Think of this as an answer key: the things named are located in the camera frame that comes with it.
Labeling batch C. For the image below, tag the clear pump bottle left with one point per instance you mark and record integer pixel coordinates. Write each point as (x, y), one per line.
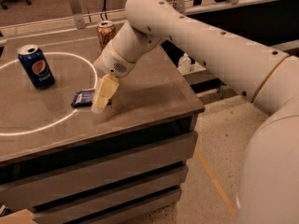
(184, 64)

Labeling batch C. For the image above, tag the grey slatted wooden table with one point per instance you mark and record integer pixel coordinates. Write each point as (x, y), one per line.
(72, 166)

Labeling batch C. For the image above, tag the metal railing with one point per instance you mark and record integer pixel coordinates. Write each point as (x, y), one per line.
(42, 15)

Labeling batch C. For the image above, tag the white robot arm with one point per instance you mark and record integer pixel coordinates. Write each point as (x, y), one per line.
(268, 190)

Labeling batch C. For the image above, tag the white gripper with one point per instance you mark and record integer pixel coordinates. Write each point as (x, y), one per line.
(112, 62)

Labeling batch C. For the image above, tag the clear pump bottle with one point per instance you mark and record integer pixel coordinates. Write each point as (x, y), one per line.
(184, 64)
(199, 66)

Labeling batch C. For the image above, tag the clear pump bottle right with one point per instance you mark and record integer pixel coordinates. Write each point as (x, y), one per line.
(199, 66)

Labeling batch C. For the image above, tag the blue RXBAR blueberry wrapper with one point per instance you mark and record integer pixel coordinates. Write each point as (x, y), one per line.
(83, 98)

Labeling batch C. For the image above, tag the blue Pepsi can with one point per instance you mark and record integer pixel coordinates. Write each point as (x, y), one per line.
(36, 66)

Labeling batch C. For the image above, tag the orange patterned drink can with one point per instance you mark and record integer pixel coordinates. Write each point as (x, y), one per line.
(106, 31)

